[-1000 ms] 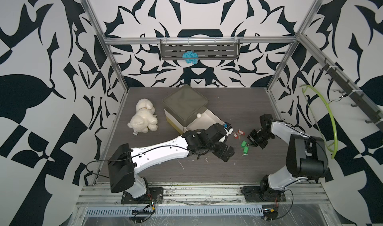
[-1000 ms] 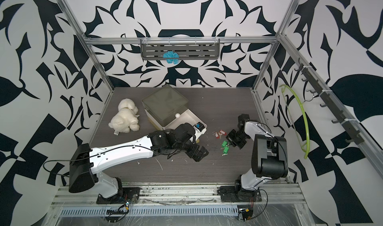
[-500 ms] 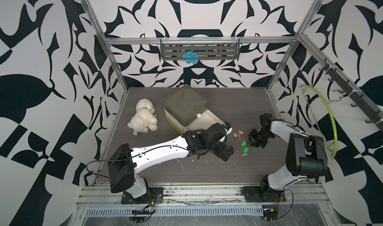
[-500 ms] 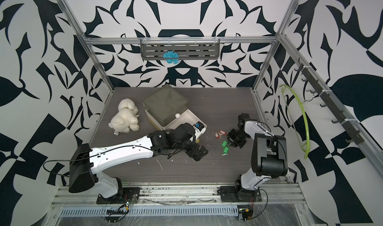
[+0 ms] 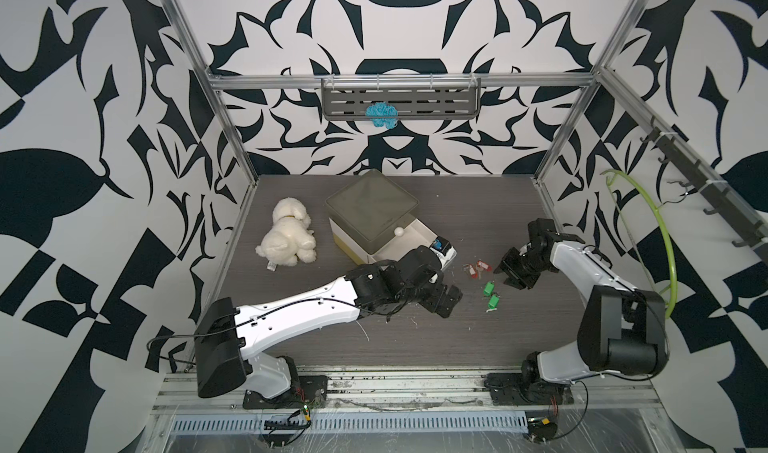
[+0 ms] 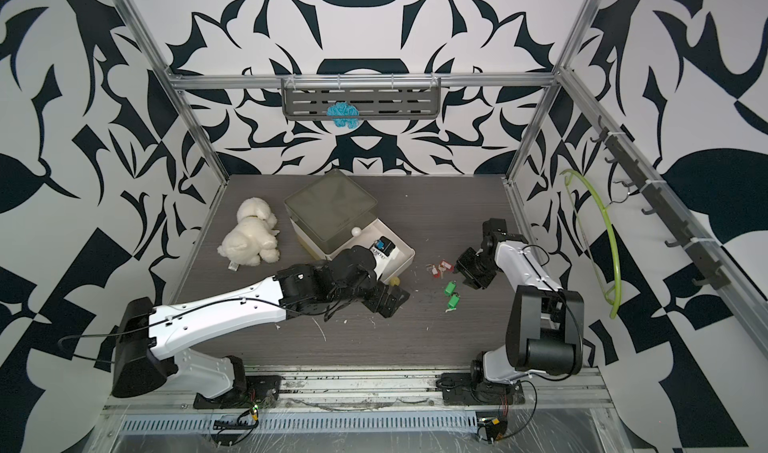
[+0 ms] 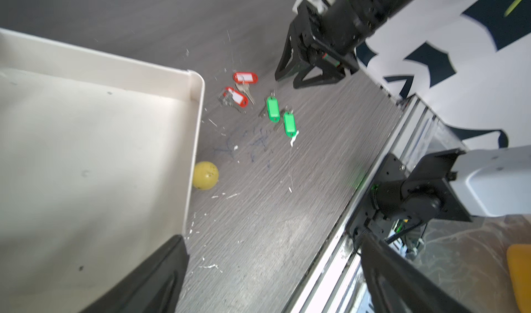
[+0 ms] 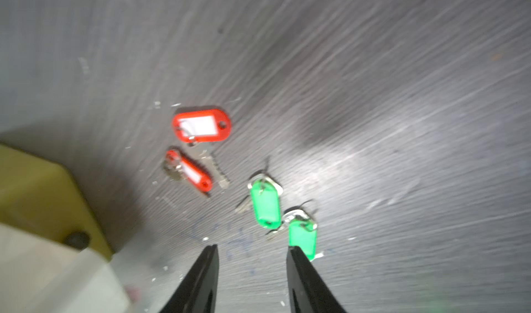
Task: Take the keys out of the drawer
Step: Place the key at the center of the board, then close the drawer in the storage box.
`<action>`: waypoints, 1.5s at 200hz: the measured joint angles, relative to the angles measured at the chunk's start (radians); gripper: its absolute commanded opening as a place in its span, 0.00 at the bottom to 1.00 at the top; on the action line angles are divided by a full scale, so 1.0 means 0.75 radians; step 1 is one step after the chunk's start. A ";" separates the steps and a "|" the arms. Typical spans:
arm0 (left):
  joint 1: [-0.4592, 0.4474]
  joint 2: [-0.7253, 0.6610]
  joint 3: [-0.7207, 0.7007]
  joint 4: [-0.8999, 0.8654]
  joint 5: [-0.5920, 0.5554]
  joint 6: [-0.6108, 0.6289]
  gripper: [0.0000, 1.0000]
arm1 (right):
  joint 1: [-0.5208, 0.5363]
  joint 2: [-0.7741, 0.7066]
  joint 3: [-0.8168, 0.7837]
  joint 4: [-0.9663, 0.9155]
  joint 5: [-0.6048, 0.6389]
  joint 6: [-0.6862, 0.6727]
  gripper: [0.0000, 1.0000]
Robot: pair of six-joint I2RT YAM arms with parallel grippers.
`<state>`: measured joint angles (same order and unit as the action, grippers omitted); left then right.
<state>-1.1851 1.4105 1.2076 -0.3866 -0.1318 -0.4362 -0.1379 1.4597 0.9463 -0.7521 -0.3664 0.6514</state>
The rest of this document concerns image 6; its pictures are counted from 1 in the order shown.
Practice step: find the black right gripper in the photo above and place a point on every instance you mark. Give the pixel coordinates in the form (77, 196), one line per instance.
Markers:
(464, 265)

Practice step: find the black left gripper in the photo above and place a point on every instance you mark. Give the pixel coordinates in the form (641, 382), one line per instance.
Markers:
(378, 304)

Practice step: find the key with red tag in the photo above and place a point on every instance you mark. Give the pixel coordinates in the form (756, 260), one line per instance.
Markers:
(434, 271)
(445, 266)

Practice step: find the key with green tag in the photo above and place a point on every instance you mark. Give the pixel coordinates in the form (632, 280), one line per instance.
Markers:
(452, 303)
(450, 288)

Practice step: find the white drawer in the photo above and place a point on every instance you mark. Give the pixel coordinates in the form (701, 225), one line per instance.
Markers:
(403, 257)

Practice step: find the grey-yellow mini drawer cabinet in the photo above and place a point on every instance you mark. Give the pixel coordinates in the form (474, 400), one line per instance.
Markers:
(324, 213)

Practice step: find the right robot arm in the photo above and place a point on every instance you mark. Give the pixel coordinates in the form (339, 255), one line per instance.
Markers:
(545, 329)

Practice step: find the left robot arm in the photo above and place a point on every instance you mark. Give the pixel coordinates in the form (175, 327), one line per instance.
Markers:
(155, 343)

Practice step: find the white plush toy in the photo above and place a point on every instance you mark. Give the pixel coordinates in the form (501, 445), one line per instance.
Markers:
(254, 239)

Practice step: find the teal yarn ball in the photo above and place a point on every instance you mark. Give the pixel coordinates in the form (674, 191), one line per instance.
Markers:
(344, 115)

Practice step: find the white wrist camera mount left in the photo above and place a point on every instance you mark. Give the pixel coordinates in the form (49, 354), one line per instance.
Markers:
(383, 250)

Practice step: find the grey wall shelf rack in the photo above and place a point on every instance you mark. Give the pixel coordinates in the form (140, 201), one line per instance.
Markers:
(386, 98)

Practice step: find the grey hook rail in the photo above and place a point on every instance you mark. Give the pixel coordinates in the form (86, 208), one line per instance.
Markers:
(664, 204)

